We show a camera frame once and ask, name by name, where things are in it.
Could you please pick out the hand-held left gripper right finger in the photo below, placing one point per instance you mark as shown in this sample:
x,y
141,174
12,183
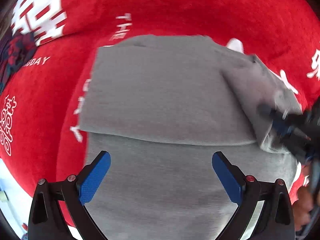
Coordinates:
x,y
226,177

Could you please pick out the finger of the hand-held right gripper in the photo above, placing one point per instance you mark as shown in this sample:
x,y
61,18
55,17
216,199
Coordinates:
x,y
282,128
268,110

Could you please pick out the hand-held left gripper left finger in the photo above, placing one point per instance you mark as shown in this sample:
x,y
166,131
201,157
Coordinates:
x,y
96,175

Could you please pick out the grey fleece garment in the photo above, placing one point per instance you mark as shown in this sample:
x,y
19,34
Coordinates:
x,y
160,92

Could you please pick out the person's right hand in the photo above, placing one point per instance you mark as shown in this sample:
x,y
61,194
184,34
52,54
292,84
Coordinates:
x,y
303,202

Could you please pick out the red printed blanket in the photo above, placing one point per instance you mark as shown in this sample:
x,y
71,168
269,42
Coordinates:
x,y
187,10

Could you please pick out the dark patterned cloth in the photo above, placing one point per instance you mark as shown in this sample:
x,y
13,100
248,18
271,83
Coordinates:
x,y
17,52

